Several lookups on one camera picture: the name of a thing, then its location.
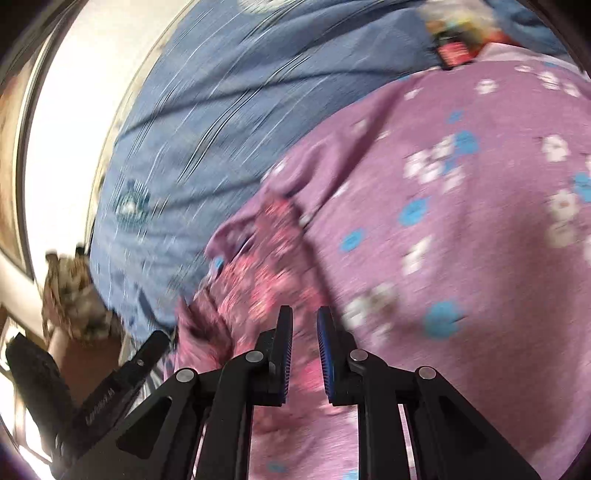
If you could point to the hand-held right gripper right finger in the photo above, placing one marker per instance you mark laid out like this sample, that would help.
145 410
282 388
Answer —
325 350

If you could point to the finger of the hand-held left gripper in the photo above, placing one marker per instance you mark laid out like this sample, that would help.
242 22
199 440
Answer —
150 353

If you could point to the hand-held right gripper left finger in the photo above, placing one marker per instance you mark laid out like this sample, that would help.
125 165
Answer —
285 350

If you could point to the maroon floral shirt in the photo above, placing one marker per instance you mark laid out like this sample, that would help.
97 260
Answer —
258 286

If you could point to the brown patterned cloth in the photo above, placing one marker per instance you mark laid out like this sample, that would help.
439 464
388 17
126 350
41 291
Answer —
74 295

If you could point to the purple floral blanket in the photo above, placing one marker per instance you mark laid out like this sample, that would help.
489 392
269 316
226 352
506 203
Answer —
461 221

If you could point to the small red box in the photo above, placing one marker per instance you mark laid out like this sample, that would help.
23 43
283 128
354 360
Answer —
455 51

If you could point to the light blue cloth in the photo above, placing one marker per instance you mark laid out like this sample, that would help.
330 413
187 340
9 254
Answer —
521 23

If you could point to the framed wall picture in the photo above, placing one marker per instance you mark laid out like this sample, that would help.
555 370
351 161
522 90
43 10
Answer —
11 184

